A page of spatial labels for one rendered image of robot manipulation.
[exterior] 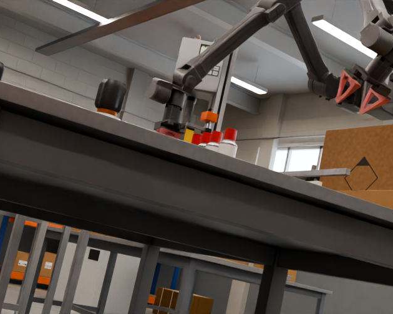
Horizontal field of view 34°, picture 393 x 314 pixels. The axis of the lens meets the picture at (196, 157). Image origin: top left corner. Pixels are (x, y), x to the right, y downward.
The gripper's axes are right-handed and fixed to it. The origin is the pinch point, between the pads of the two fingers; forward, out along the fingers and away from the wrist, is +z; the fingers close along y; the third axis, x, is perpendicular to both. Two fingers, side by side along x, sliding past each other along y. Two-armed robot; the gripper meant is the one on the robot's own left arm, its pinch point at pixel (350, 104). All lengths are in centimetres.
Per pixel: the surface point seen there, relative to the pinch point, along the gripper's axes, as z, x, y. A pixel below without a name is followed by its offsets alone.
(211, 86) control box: 32, -61, -5
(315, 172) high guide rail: 13.1, 18.2, 14.7
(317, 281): 337, -357, -548
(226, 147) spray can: 30.2, -13.7, 13.9
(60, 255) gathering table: 211, -165, -58
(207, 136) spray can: 35.3, -27.3, 10.9
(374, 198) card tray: -1, 51, 36
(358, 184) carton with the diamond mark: 12.5, 17.1, -1.5
